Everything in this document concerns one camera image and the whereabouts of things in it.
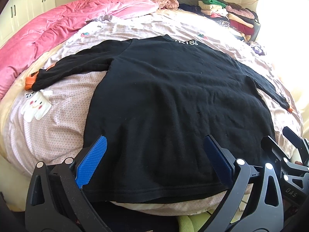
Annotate black long-sleeve shirt orange cuffs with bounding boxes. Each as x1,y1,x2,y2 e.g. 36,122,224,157
31,35,290,203

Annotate lime green sleeve forearm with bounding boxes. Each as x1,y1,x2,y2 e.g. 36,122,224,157
177,213,211,232

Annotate stack of folded clothes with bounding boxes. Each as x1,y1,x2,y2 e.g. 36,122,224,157
197,0,261,42

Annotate lilac strawberry print bed sheet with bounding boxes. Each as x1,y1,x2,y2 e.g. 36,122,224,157
1,10,303,216

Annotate pink quilted comforter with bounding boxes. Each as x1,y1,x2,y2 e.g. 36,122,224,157
1,0,158,97

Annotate dark navy garment on bed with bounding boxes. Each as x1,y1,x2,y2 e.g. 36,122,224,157
178,4,204,16

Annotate dusty pink fuzzy garment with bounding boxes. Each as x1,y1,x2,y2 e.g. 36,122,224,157
152,0,179,9

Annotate cream built-in wardrobe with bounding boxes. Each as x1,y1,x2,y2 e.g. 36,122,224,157
1,0,55,46

